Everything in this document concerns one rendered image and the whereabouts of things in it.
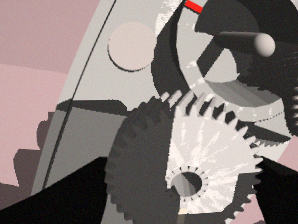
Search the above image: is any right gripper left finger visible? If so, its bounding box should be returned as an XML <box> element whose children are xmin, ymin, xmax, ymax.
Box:
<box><xmin>0</xmin><ymin>157</ymin><xmax>108</xmax><ymax>224</ymax></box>

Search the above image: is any pale beige round disc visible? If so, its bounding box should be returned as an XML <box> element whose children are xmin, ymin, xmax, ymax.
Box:
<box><xmin>108</xmin><ymin>22</ymin><xmax>158</xmax><ymax>70</ymax></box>

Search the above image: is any grey cylinder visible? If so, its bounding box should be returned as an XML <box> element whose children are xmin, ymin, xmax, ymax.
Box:
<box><xmin>214</xmin><ymin>32</ymin><xmax>275</xmax><ymax>58</ymax></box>

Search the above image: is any dark grey and white toothed gear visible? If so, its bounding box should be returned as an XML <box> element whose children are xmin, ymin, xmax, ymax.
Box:
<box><xmin>105</xmin><ymin>90</ymin><xmax>263</xmax><ymax>224</ymax></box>

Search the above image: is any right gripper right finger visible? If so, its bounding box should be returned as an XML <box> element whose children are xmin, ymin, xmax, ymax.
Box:
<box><xmin>253</xmin><ymin>156</ymin><xmax>298</xmax><ymax>224</ymax></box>

